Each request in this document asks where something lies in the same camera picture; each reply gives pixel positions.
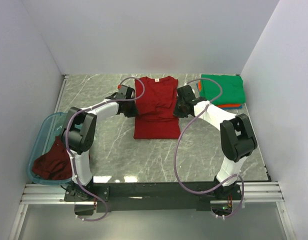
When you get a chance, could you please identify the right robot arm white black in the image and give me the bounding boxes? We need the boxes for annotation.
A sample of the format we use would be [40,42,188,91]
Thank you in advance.
[173,84,258,200]

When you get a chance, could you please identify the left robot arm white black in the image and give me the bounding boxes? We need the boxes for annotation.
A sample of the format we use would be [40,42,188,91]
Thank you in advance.
[60,84,138,201]

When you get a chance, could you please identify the folded blue t shirt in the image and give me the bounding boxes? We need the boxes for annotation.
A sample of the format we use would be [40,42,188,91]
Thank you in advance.
[195,83,244,111]

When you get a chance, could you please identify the folded orange t shirt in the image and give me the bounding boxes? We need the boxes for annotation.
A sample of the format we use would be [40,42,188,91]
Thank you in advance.
[196,81,241,110]

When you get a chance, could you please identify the folded green t shirt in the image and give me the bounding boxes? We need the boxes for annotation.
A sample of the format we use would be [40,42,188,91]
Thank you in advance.
[198,74,246,105]

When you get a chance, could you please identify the clear blue plastic bin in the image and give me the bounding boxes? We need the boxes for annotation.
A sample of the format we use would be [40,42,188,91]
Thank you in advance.
[26,112,71,186]

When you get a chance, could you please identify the dark red t shirt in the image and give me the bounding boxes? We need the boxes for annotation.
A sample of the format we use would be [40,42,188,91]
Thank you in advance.
[31,136,91,181]

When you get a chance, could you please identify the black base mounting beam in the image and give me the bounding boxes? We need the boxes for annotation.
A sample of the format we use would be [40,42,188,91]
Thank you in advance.
[64,182,242,216]

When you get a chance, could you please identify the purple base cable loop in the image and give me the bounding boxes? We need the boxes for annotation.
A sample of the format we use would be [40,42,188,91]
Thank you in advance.
[76,194,113,223]

